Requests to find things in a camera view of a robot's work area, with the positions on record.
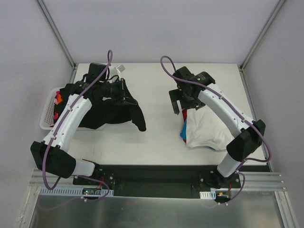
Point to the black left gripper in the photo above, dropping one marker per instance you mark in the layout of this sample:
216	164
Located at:
121	90

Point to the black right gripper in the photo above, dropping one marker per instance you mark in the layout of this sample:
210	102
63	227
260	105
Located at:
181	100

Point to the red t shirt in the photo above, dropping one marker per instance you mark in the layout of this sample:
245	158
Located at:
184	114

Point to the black t shirt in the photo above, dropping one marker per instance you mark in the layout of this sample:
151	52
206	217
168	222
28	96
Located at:
105	111
65	92

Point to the white t shirt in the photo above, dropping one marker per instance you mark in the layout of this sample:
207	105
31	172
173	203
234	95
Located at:
207	119

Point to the white plastic laundry basket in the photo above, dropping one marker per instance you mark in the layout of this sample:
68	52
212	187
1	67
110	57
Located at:
47	116

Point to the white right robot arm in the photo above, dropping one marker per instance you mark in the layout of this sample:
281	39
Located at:
196	91

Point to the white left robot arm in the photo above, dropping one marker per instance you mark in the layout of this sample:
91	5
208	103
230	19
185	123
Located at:
51	154

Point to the black t shirt in basket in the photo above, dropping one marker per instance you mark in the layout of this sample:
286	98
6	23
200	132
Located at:
65	92

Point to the orange t shirt in basket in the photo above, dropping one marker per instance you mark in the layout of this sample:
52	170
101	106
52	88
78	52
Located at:
59	98

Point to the pink t shirt in basket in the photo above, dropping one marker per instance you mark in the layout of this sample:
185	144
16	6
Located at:
55	117

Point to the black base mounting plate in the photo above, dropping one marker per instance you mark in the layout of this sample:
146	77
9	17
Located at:
159	181

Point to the right white cable duct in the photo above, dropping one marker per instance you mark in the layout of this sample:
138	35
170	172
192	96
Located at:
207	195

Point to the white cable duct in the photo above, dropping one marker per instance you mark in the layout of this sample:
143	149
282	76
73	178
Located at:
76	191
207	195

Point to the aluminium front rail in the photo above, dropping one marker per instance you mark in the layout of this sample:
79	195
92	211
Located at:
254	181

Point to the left aluminium frame post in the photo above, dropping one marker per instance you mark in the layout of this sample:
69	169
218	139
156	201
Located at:
51	23

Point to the aluminium frame post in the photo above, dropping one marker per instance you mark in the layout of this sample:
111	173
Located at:
51	23
265	28

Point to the left white cable duct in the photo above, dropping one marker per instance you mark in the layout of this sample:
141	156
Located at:
76	191

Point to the right aluminium frame post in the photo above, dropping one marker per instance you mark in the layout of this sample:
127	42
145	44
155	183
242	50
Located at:
265	28

